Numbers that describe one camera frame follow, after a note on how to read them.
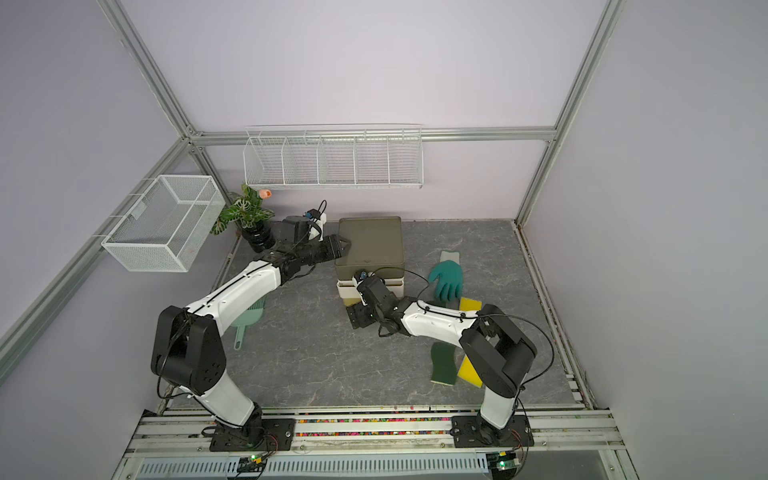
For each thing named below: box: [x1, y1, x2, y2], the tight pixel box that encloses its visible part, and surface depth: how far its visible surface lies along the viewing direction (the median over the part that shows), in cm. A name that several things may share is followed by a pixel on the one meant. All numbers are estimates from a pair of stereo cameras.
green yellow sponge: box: [430, 342, 457, 387], surface depth 86 cm
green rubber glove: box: [428, 250, 463, 301], surface depth 104 cm
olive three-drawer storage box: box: [336, 216, 405, 306], surface depth 87 cm
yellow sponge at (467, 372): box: [457, 355, 483, 388], surface depth 83 cm
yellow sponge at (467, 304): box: [459, 297, 483, 311], surface depth 99 cm
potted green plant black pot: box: [211, 184, 276, 253], surface depth 96 cm
